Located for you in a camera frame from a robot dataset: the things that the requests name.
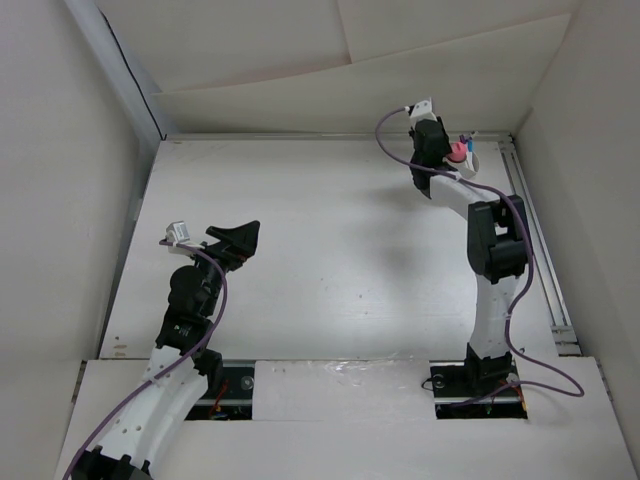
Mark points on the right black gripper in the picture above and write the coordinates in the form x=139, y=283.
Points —
x=446, y=144

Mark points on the white divided pen holder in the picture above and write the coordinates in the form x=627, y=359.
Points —
x=463, y=169

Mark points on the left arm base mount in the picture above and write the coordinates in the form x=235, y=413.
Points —
x=231, y=399

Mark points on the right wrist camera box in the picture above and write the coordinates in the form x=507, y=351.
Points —
x=422, y=110

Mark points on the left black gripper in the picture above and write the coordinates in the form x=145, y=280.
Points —
x=240, y=244

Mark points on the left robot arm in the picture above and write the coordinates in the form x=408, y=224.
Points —
x=131, y=440

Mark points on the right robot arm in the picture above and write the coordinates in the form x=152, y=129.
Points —
x=496, y=249

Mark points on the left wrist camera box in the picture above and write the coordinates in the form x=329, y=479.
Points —
x=176, y=235

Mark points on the pink cap small bottle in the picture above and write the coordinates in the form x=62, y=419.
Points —
x=458, y=153

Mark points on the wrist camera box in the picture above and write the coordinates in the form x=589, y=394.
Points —
x=176, y=235
x=422, y=110

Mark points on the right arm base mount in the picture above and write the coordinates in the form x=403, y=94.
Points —
x=456, y=398

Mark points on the purple cap white marker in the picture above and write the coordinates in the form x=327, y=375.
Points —
x=465, y=142

